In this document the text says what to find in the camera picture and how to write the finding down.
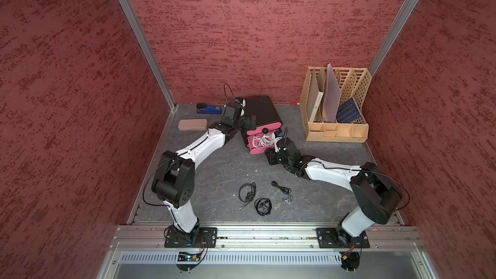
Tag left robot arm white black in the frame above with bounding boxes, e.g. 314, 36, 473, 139
151, 98, 257, 235

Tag pink pencil case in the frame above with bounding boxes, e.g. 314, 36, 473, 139
178, 118, 209, 131

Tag blue black stapler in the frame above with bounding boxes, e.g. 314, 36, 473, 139
196, 103, 222, 114

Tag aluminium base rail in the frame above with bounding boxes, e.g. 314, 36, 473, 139
110, 222, 426, 252

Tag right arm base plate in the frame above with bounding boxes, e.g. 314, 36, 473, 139
315, 227, 370, 250

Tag beige file organizer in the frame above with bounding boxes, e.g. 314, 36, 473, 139
300, 64, 371, 143

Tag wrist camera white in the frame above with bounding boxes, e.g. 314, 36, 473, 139
274, 138, 281, 152
235, 98, 246, 116

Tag aluminium corner post left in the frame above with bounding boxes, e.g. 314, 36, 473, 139
118, 0, 176, 112

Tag beige paper folder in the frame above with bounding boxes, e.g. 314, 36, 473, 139
307, 67, 327, 122

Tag dark blue notebook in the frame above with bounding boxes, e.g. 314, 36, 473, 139
336, 98, 362, 123

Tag aluminium corner post right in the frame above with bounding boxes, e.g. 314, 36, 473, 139
368, 0, 419, 77

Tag white earphones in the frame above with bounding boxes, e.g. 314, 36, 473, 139
260, 133, 275, 147
252, 136, 264, 148

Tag translucent grey folder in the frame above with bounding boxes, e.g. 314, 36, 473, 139
322, 63, 341, 123

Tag black earphones bottom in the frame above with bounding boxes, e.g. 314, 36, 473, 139
254, 198, 272, 216

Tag black pink drawer cabinet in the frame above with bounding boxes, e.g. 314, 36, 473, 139
242, 96, 283, 155

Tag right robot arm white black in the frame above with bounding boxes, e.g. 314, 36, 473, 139
265, 138, 403, 238

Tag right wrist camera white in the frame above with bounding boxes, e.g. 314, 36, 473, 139
274, 138, 281, 152

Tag aluminium corner post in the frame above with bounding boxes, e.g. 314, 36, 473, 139
368, 0, 419, 77
118, 0, 176, 112

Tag black earphones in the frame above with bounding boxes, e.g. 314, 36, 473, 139
271, 181, 293, 204
238, 182, 257, 210
254, 198, 272, 216

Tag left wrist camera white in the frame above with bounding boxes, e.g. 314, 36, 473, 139
235, 98, 246, 116

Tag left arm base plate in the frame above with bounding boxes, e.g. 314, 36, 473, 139
164, 226, 218, 249

